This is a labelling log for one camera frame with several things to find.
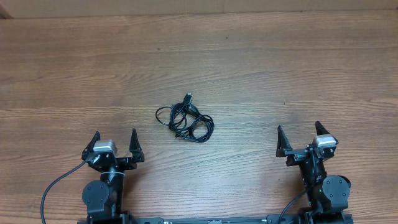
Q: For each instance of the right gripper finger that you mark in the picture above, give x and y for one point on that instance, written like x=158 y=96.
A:
x=320 y=129
x=283 y=145

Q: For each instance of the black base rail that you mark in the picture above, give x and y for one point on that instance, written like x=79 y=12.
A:
x=270 y=219

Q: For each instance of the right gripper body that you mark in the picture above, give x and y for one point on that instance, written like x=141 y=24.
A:
x=296 y=157

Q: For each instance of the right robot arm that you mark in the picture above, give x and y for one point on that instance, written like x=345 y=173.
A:
x=325 y=197

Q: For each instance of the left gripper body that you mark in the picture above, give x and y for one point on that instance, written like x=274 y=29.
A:
x=124 y=163

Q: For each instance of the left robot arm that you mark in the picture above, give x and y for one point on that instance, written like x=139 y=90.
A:
x=104 y=197

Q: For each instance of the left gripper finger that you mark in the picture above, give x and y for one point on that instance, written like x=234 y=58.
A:
x=90 y=146
x=135 y=148

